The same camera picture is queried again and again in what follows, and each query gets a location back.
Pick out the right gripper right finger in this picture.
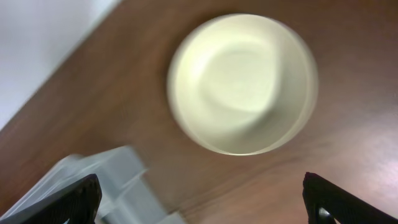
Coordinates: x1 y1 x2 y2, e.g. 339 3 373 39
302 172 397 224

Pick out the clear plastic storage container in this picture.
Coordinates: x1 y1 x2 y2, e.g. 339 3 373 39
1 146 186 224

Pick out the cream plate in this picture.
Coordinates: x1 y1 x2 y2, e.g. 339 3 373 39
167 14 318 156

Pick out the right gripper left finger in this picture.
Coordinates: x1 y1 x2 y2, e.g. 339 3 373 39
1 174 102 224

